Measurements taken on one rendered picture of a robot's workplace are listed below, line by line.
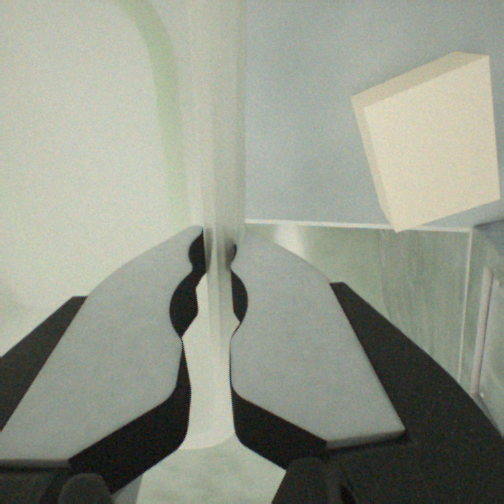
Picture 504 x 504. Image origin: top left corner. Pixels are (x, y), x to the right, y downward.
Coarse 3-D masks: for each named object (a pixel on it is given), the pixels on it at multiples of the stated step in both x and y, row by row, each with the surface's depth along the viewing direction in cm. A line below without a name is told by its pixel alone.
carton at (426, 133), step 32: (448, 64) 36; (480, 64) 34; (352, 96) 42; (384, 96) 37; (416, 96) 35; (448, 96) 35; (480, 96) 35; (384, 128) 37; (416, 128) 37; (448, 128) 37; (480, 128) 37; (384, 160) 39; (416, 160) 39; (448, 160) 39; (480, 160) 38; (384, 192) 42; (416, 192) 41; (448, 192) 41; (480, 192) 40; (416, 224) 43
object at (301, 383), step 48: (240, 288) 9; (288, 288) 8; (240, 336) 7; (288, 336) 7; (336, 336) 7; (240, 384) 6; (288, 384) 6; (336, 384) 6; (240, 432) 7; (288, 432) 6; (336, 432) 5; (384, 432) 5
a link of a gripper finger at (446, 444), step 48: (336, 288) 8; (384, 336) 7; (384, 384) 6; (432, 384) 6; (432, 432) 5; (480, 432) 5; (336, 480) 5; (384, 480) 5; (432, 480) 5; (480, 480) 5
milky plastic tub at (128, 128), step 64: (0, 0) 13; (64, 0) 13; (128, 0) 13; (192, 0) 7; (0, 64) 15; (64, 64) 14; (128, 64) 14; (192, 64) 8; (0, 128) 16; (64, 128) 16; (128, 128) 16; (192, 128) 15; (0, 192) 18; (64, 192) 18; (128, 192) 17; (192, 192) 17; (0, 256) 20; (64, 256) 20; (128, 256) 19; (0, 320) 21; (192, 384) 18; (192, 448) 16
